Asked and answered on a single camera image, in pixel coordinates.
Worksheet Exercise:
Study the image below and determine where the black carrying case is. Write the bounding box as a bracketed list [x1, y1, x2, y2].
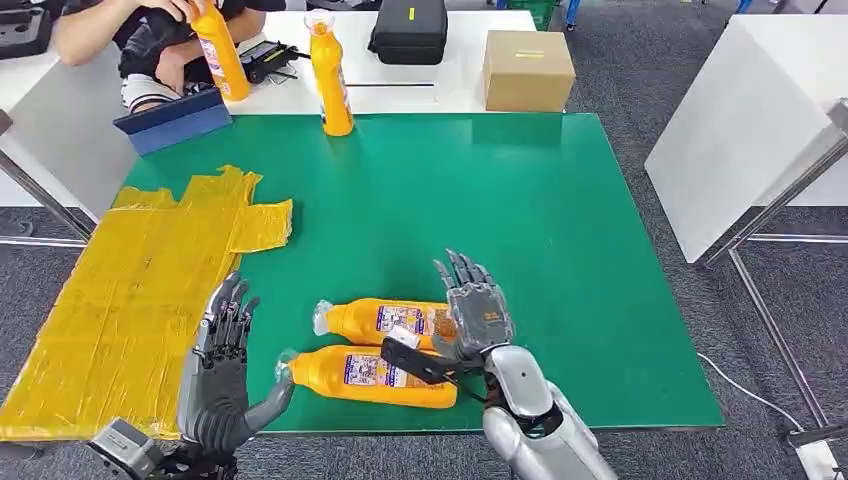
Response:
[366, 0, 449, 66]

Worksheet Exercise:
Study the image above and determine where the white floor cable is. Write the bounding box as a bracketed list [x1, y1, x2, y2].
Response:
[697, 351, 806, 433]

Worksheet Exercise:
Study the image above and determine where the yellow plastic sheet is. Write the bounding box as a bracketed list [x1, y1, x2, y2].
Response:
[0, 165, 295, 444]

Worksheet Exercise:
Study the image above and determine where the orange drink bottle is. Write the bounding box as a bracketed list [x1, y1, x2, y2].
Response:
[188, 0, 252, 103]
[303, 9, 356, 138]
[311, 297, 459, 353]
[274, 345, 460, 411]

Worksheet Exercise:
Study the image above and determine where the person's right hand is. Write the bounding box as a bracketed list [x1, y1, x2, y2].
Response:
[142, 0, 207, 25]

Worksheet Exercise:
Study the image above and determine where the brown cardboard box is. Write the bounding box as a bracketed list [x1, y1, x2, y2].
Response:
[481, 29, 577, 114]

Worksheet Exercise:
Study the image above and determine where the white table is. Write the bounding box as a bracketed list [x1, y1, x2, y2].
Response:
[218, 9, 538, 115]
[644, 13, 848, 265]
[0, 39, 139, 220]

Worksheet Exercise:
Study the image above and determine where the white power strip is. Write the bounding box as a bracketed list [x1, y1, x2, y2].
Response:
[793, 439, 841, 480]

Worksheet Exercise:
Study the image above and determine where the black foam tray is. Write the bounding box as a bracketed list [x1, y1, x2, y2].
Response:
[0, 0, 54, 61]

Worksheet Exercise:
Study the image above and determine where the person's left hand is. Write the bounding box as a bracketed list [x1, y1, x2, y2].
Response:
[155, 47, 191, 95]

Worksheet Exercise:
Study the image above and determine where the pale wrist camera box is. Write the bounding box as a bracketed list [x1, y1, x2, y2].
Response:
[88, 417, 167, 480]
[380, 325, 460, 388]

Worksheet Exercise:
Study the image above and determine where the person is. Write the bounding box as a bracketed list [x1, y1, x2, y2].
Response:
[52, 0, 287, 115]

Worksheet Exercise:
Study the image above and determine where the steel table frame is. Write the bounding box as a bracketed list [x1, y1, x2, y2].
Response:
[697, 99, 848, 449]
[0, 109, 95, 248]

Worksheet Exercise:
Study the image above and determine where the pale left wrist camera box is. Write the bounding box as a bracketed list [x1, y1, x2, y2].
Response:
[88, 417, 167, 480]

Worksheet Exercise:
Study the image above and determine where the green table mat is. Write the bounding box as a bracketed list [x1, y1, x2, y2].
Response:
[122, 112, 726, 436]

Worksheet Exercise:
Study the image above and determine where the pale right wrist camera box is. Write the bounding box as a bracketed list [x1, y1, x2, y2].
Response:
[380, 325, 460, 388]

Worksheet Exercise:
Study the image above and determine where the blue tablet case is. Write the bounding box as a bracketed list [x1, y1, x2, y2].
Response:
[112, 87, 234, 158]

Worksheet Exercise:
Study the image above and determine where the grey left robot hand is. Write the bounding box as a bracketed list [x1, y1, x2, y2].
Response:
[177, 270, 297, 456]

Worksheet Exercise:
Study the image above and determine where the green crate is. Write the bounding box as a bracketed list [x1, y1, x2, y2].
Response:
[506, 0, 558, 29]

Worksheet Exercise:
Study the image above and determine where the black remote controller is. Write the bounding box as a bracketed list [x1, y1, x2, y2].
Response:
[239, 39, 313, 85]

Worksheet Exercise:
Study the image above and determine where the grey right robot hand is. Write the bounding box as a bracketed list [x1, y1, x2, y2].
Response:
[433, 248, 517, 363]

